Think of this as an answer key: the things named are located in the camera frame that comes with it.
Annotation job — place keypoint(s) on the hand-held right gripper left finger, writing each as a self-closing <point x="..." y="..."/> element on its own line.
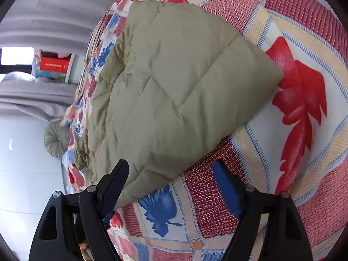
<point x="114" y="187"/>

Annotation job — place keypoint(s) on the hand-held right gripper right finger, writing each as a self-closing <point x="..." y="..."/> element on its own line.
<point x="225" y="185"/>

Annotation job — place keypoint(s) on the khaki puffer jacket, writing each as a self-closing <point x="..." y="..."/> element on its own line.
<point x="168" y="87"/>

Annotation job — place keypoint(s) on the round green pleated cushion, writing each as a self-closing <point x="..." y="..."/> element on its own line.
<point x="57" y="138"/>

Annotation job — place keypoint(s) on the grey curtain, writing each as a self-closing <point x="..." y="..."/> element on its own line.
<point x="59" y="13"/>
<point x="35" y="98"/>

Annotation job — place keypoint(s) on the red box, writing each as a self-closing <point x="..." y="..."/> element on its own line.
<point x="54" y="64"/>

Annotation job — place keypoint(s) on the leaf print patchwork quilt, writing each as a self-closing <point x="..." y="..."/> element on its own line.
<point x="299" y="19"/>

